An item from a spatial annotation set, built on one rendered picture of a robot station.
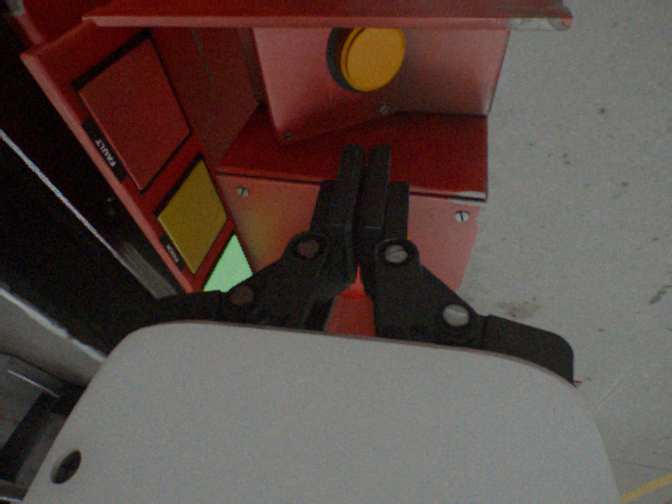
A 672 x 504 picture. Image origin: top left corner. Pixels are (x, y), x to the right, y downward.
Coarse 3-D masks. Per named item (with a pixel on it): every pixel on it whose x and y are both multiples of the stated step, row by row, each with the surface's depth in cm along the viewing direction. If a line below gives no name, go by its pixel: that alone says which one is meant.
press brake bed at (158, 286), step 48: (0, 0) 18; (48, 0) 20; (96, 0) 22; (0, 48) 18; (192, 48) 31; (240, 48) 38; (0, 96) 18; (192, 96) 31; (240, 96) 38; (0, 144) 19; (48, 144) 21; (48, 192) 21; (96, 192) 24; (96, 240) 24; (144, 240) 28; (144, 288) 29
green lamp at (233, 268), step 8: (232, 240) 25; (232, 248) 25; (240, 248) 26; (224, 256) 24; (232, 256) 25; (240, 256) 26; (224, 264) 24; (232, 264) 25; (240, 264) 26; (216, 272) 23; (224, 272) 24; (232, 272) 25; (240, 272) 27; (248, 272) 28; (216, 280) 23; (224, 280) 24; (232, 280) 26; (240, 280) 27; (208, 288) 23; (216, 288) 24; (224, 288) 25
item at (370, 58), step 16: (352, 32) 19; (368, 32) 19; (384, 32) 19; (400, 32) 20; (336, 48) 20; (352, 48) 19; (368, 48) 19; (384, 48) 20; (400, 48) 20; (336, 64) 21; (352, 64) 20; (368, 64) 20; (384, 64) 20; (400, 64) 21; (352, 80) 20; (368, 80) 21; (384, 80) 21
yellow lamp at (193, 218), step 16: (192, 176) 20; (208, 176) 21; (176, 192) 19; (192, 192) 20; (208, 192) 21; (176, 208) 19; (192, 208) 20; (208, 208) 21; (176, 224) 19; (192, 224) 20; (208, 224) 22; (176, 240) 19; (192, 240) 20; (208, 240) 22; (192, 256) 21
